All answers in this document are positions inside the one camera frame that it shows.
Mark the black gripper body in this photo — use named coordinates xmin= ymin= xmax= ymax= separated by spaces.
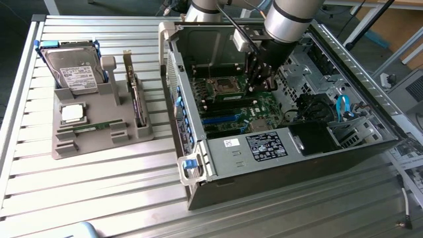
xmin=256 ymin=39 xmax=295 ymax=73

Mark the green RAM stick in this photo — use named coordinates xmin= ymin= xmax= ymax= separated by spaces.
xmin=213 ymin=93 xmax=247 ymax=103
xmin=72 ymin=119 xmax=124 ymax=131

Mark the CPU socket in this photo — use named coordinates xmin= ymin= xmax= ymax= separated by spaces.
xmin=207 ymin=76 xmax=237 ymax=95

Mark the green motherboard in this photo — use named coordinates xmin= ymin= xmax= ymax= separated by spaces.
xmin=191 ymin=66 xmax=288 ymax=139

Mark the blue expansion slot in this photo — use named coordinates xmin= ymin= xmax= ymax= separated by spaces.
xmin=203 ymin=113 xmax=245 ymax=125

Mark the black stand pole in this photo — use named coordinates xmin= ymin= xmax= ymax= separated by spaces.
xmin=344 ymin=0 xmax=397 ymax=49

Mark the grey power supply unit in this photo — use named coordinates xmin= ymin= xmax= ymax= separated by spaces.
xmin=200 ymin=127 xmax=305 ymax=179

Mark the white power strip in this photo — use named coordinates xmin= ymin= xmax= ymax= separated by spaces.
xmin=379 ymin=73 xmax=397 ymax=88

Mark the graphics card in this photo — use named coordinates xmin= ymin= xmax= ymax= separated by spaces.
xmin=121 ymin=49 xmax=148 ymax=130

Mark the cardboard box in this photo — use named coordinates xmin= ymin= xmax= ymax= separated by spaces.
xmin=355 ymin=4 xmax=423 ymax=65

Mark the grey computer tower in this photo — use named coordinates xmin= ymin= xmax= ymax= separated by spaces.
xmin=384 ymin=69 xmax=423 ymax=108

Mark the open black PC case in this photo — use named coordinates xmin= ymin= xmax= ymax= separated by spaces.
xmin=157 ymin=19 xmax=409 ymax=211

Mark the silver hard disk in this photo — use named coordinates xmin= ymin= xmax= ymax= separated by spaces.
xmin=44 ymin=45 xmax=105 ymax=96

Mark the grey parts rack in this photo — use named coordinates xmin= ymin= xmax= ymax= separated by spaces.
xmin=51 ymin=56 xmax=156 ymax=161

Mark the silver CPU chip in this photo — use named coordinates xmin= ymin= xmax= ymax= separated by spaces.
xmin=60 ymin=104 xmax=88 ymax=122

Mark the blue disk caddy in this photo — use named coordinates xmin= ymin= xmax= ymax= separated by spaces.
xmin=33 ymin=36 xmax=111 ymax=90

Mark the light blue plastic object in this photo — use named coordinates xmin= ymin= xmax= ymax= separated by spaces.
xmin=44 ymin=221 xmax=100 ymax=238

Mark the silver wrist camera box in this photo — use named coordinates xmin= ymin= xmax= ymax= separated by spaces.
xmin=232 ymin=26 xmax=263 ymax=53

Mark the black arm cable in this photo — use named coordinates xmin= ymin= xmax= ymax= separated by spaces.
xmin=215 ymin=5 xmax=263 ymax=52

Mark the blue SATA wire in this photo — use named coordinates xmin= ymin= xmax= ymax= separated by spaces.
xmin=335 ymin=94 xmax=355 ymax=122

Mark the white cable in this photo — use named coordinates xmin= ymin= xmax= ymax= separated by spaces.
xmin=400 ymin=187 xmax=415 ymax=228

